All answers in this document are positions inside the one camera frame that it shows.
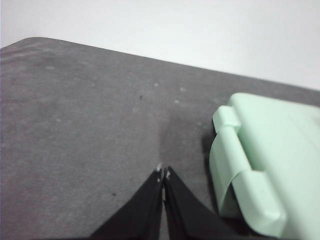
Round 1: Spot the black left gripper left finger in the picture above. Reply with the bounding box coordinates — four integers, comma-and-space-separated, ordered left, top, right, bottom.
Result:
89, 166, 163, 240

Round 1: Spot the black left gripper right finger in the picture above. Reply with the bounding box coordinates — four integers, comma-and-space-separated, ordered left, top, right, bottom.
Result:
163, 166, 241, 240

